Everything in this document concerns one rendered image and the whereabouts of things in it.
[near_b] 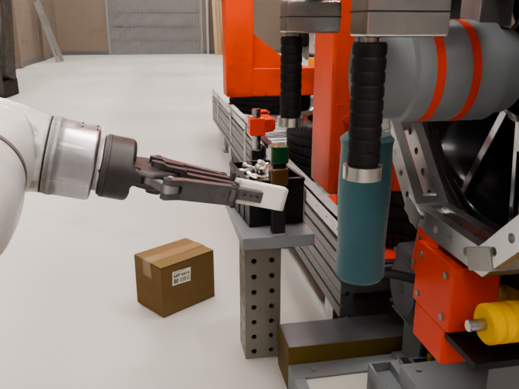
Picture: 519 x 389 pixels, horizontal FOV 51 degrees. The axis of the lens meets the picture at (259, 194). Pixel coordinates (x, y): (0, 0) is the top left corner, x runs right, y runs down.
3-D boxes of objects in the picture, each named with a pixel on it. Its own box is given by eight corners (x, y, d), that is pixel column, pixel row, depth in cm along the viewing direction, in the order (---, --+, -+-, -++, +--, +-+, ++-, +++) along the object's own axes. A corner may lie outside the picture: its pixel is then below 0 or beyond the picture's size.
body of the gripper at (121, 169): (104, 140, 59) (187, 157, 62) (104, 126, 67) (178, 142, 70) (91, 204, 61) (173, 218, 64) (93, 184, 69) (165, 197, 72)
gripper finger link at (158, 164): (151, 158, 65) (152, 161, 64) (240, 177, 68) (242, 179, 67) (144, 189, 66) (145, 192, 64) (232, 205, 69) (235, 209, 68)
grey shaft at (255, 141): (264, 214, 260) (264, 109, 245) (252, 215, 259) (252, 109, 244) (260, 208, 268) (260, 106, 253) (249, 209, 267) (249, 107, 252)
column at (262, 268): (279, 355, 157) (281, 218, 145) (245, 359, 155) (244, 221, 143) (272, 336, 167) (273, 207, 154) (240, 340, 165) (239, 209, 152)
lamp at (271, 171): (289, 186, 121) (289, 168, 120) (271, 187, 120) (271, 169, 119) (284, 180, 125) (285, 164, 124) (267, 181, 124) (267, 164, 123)
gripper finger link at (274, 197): (236, 178, 69) (238, 180, 68) (286, 188, 71) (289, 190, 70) (231, 201, 70) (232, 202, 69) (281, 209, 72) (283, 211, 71)
